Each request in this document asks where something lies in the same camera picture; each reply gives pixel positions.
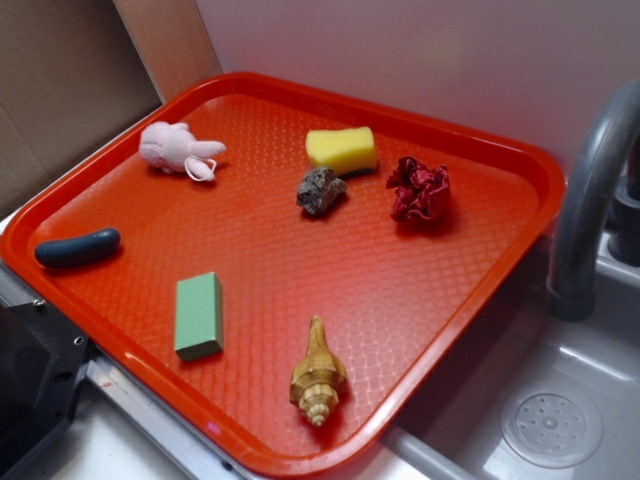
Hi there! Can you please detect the dark green plastic pickle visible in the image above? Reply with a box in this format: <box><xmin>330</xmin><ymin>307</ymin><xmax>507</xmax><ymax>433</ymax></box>
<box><xmin>34</xmin><ymin>228</ymin><xmax>121</xmax><ymax>269</ymax></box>

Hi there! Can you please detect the pink plush bunny toy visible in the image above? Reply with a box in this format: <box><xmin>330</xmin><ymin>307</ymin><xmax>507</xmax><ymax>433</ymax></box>
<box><xmin>139</xmin><ymin>122</ymin><xmax>226</xmax><ymax>182</ymax></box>

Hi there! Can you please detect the wooden board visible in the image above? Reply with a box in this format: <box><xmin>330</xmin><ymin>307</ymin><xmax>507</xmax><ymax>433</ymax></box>
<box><xmin>114</xmin><ymin>0</ymin><xmax>222</xmax><ymax>103</ymax></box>

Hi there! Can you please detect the brown cardboard panel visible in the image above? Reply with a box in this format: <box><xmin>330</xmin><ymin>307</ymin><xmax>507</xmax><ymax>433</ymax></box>
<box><xmin>1</xmin><ymin>1</ymin><xmax>160</xmax><ymax>216</ymax></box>

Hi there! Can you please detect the grey rock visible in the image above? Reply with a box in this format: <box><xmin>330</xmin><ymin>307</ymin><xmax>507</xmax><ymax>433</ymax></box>
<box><xmin>296</xmin><ymin>167</ymin><xmax>347</xmax><ymax>216</ymax></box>

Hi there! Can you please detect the grey toy sink basin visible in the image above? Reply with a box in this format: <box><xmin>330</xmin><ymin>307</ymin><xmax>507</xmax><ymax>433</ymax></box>
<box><xmin>382</xmin><ymin>229</ymin><xmax>640</xmax><ymax>480</ymax></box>

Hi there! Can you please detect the yellow sponge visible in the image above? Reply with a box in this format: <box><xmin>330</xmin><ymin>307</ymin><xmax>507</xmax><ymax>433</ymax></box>
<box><xmin>305</xmin><ymin>127</ymin><xmax>378</xmax><ymax>176</ymax></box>

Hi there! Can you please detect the green rectangular block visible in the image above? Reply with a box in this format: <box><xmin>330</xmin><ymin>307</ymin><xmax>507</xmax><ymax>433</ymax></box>
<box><xmin>174</xmin><ymin>272</ymin><xmax>224</xmax><ymax>362</ymax></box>

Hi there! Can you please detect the red plastic tray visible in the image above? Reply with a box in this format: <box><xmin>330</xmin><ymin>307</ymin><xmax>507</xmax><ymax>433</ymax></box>
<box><xmin>1</xmin><ymin>73</ymin><xmax>565</xmax><ymax>478</ymax></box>

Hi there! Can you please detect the tan spiral seashell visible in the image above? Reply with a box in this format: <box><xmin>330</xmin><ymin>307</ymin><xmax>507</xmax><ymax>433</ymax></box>
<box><xmin>289</xmin><ymin>316</ymin><xmax>347</xmax><ymax>427</ymax></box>

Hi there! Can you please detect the black metal bracket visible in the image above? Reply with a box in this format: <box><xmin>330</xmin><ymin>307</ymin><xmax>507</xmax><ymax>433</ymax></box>
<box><xmin>1</xmin><ymin>301</ymin><xmax>92</xmax><ymax>479</ymax></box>

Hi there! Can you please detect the grey toy faucet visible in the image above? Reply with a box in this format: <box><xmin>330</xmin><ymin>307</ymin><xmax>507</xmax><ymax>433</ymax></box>
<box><xmin>547</xmin><ymin>79</ymin><xmax>639</xmax><ymax>321</ymax></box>

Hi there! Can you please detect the dark grey faucet knob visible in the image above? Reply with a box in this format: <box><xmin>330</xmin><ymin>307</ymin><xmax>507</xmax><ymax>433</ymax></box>
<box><xmin>608</xmin><ymin>167</ymin><xmax>639</xmax><ymax>267</ymax></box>

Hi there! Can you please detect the crumpled red paper ball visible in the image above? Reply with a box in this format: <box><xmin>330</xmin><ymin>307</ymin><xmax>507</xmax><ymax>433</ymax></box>
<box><xmin>385</xmin><ymin>156</ymin><xmax>451</xmax><ymax>223</ymax></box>

